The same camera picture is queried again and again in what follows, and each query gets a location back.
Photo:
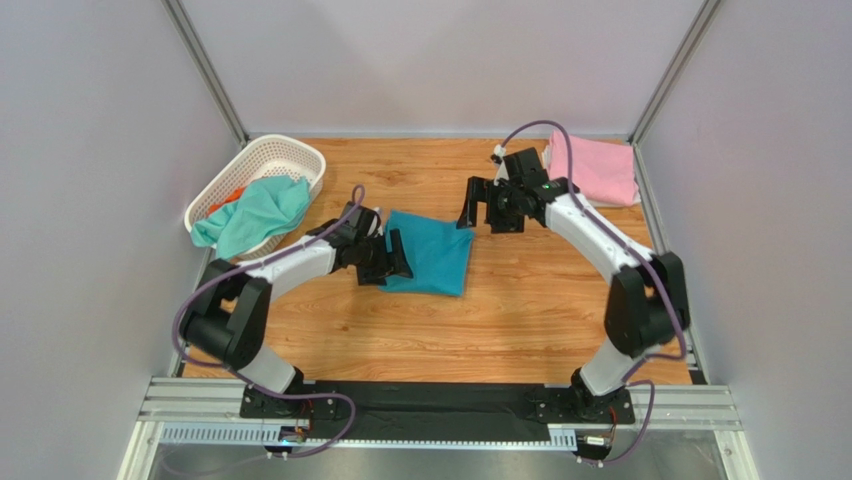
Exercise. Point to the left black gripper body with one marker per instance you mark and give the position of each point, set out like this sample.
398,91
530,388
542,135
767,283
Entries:
372,256

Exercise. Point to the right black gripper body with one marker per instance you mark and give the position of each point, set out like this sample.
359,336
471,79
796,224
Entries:
496,204

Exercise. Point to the teal t shirt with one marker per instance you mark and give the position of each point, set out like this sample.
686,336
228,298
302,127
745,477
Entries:
437,252

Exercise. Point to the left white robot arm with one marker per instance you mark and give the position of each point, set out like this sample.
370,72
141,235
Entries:
226,317

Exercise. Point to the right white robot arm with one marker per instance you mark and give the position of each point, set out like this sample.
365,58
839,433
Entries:
647,303

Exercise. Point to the folded pink t shirt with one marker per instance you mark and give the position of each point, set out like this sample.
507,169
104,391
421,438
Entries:
602,166

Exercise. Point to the light mint t shirt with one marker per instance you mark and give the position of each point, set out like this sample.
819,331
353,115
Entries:
267,207

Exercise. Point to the white plastic laundry basket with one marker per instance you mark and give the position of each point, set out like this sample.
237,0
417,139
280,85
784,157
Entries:
266,156

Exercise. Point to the orange garment in basket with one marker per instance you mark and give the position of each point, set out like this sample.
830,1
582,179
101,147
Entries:
232,197

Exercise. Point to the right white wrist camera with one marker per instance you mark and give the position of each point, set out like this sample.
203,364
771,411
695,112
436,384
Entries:
498,159

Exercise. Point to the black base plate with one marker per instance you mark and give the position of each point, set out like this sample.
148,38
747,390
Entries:
439,411

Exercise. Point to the aluminium frame rail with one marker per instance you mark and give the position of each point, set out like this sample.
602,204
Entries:
207,411

